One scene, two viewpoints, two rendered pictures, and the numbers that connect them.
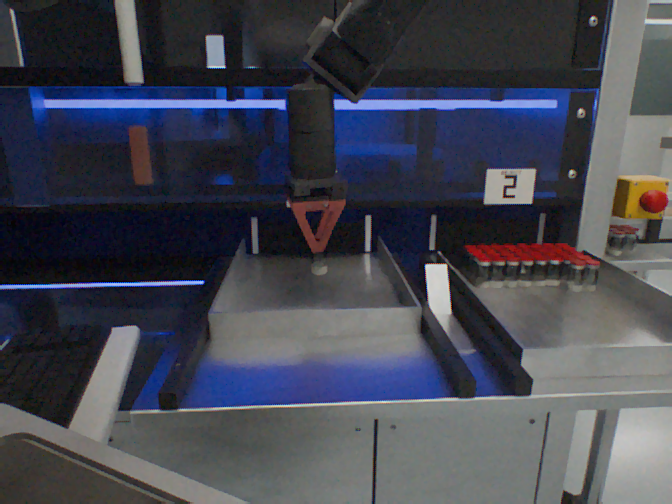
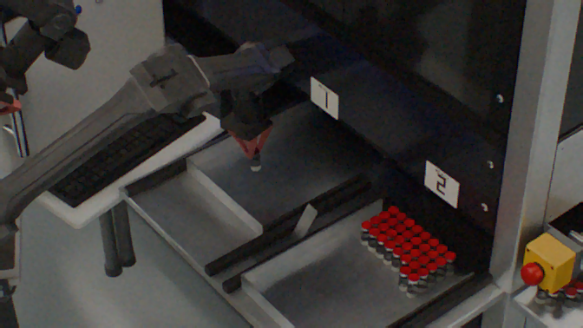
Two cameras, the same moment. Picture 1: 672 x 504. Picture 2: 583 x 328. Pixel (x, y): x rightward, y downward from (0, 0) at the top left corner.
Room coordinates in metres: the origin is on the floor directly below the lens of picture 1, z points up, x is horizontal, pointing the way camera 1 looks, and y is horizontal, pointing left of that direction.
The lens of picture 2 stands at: (-0.32, -1.47, 2.42)
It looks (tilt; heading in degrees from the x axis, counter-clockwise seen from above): 40 degrees down; 56
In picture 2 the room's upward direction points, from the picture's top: 1 degrees counter-clockwise
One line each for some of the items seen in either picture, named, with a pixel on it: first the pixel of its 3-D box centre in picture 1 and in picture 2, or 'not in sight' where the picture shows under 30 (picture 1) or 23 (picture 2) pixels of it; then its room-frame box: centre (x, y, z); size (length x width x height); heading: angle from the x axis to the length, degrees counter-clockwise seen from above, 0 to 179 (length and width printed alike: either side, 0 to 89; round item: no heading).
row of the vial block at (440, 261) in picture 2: (520, 262); (411, 246); (0.74, -0.30, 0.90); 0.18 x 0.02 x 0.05; 93
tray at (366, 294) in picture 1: (313, 276); (290, 162); (0.70, 0.03, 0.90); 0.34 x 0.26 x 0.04; 4
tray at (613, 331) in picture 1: (560, 297); (357, 279); (0.61, -0.31, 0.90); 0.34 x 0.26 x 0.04; 3
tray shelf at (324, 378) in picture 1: (431, 307); (316, 231); (0.64, -0.14, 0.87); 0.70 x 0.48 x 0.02; 94
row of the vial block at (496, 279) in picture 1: (532, 271); (393, 256); (0.69, -0.31, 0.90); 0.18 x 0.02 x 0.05; 93
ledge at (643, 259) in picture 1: (616, 254); (563, 304); (0.89, -0.56, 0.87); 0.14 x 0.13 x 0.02; 4
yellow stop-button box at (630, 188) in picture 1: (635, 196); (551, 261); (0.85, -0.55, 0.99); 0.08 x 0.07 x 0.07; 4
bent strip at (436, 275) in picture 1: (447, 303); (284, 233); (0.56, -0.14, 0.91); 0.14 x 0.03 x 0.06; 3
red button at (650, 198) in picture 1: (652, 201); (533, 272); (0.81, -0.55, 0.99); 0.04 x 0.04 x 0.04; 4
